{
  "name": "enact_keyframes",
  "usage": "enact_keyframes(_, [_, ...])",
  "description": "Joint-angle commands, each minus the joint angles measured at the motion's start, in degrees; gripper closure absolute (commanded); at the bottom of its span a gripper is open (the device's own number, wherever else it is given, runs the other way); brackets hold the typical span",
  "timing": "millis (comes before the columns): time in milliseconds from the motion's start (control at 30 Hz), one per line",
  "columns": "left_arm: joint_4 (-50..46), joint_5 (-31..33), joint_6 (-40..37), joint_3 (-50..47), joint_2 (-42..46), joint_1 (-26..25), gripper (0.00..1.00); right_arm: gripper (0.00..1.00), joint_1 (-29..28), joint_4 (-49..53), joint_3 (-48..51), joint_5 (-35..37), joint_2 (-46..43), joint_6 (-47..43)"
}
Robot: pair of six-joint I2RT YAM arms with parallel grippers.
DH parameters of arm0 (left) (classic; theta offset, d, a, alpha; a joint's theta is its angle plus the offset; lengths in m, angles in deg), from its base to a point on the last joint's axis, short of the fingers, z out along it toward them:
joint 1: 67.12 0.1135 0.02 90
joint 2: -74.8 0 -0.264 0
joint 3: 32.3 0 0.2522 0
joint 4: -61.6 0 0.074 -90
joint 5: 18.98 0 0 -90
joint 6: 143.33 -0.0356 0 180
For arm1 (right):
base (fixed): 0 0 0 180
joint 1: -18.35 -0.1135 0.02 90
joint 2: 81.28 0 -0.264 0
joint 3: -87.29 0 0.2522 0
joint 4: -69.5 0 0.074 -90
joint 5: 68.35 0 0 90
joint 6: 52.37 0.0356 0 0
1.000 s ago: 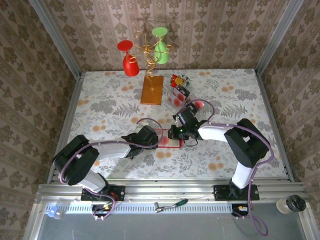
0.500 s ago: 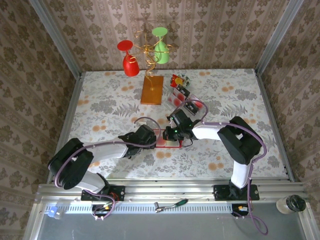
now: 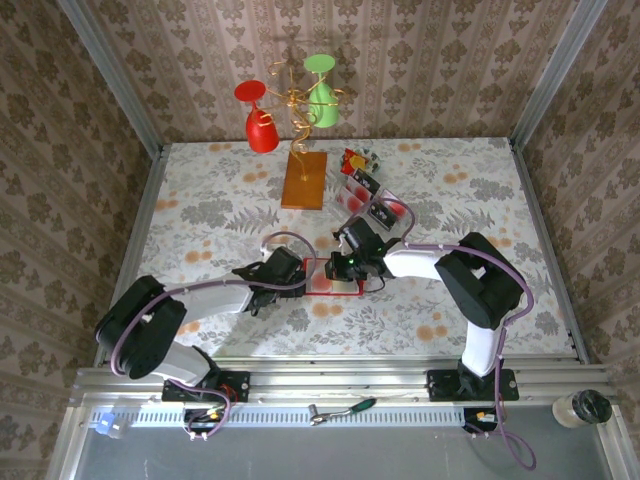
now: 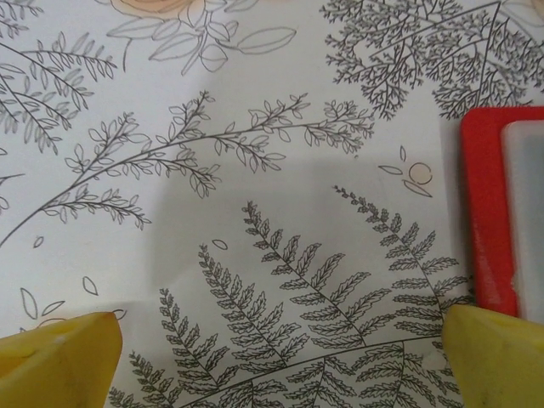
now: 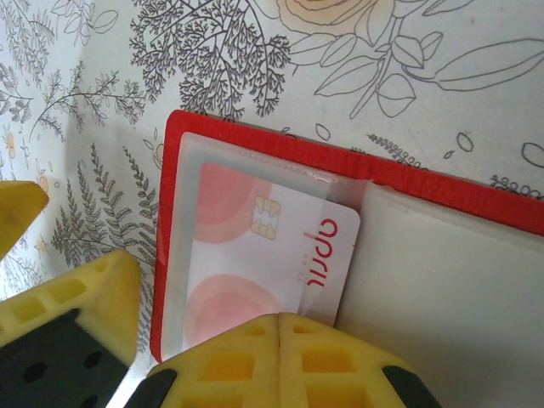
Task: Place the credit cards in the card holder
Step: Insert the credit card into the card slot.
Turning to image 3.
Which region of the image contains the white card red circle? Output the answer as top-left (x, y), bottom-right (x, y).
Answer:
top-left (338, 185), bottom-right (367, 214)
top-left (379, 192), bottom-right (407, 217)
top-left (308, 269), bottom-right (337, 295)

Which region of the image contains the clear box of red items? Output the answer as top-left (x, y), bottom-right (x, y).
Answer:
top-left (334, 167), bottom-right (409, 234)

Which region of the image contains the black VIP card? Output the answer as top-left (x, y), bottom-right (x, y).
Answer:
top-left (367, 198), bottom-right (397, 230)
top-left (351, 168), bottom-right (380, 195)

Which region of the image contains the red snack packet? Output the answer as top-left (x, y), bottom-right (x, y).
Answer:
top-left (341, 148), bottom-right (370, 176)

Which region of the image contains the small glass bowl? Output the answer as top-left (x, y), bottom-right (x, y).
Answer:
top-left (339, 146), bottom-right (384, 177)

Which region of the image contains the red wine glass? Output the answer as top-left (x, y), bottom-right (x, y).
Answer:
top-left (233, 79), bottom-right (280, 154)

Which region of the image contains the green wine glass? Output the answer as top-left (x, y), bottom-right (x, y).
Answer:
top-left (303, 53), bottom-right (340, 129)

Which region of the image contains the blue white connector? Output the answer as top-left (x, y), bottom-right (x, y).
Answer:
top-left (91, 409), bottom-right (132, 441)

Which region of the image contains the clear jar black lid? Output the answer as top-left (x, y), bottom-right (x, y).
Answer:
top-left (551, 389), bottom-right (614, 429)

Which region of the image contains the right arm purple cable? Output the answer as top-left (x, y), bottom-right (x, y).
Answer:
top-left (343, 198), bottom-right (539, 472)

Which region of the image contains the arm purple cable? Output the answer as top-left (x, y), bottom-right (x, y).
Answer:
top-left (112, 232), bottom-right (319, 444)
top-left (343, 198), bottom-right (539, 472)

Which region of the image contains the gold wire rack wooden base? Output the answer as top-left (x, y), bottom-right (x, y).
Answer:
top-left (267, 60), bottom-right (349, 212)

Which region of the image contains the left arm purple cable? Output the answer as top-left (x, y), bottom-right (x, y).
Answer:
top-left (112, 232), bottom-right (319, 444)

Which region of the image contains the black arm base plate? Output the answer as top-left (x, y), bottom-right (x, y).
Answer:
top-left (161, 371), bottom-right (251, 404)
top-left (427, 368), bottom-right (520, 403)

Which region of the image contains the long aluminium mounting rail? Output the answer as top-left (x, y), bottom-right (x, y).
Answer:
top-left (69, 363), bottom-right (624, 407)

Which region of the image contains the aluminium table side rail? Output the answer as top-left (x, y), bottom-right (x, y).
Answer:
top-left (93, 144), bottom-right (169, 369)
top-left (508, 138), bottom-right (592, 364)

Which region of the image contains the slotted white cable duct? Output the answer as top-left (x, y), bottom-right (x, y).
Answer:
top-left (134, 405), bottom-right (466, 427)

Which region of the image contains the ratchet wrench green handle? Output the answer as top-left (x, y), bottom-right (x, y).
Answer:
top-left (308, 396), bottom-right (379, 428)

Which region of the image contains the black power connector with wires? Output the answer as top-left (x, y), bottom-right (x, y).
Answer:
top-left (183, 407), bottom-right (226, 435)
top-left (463, 407), bottom-right (506, 435)

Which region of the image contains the aluminium frame post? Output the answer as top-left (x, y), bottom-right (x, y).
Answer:
top-left (55, 0), bottom-right (165, 154)
top-left (508, 0), bottom-right (612, 151)

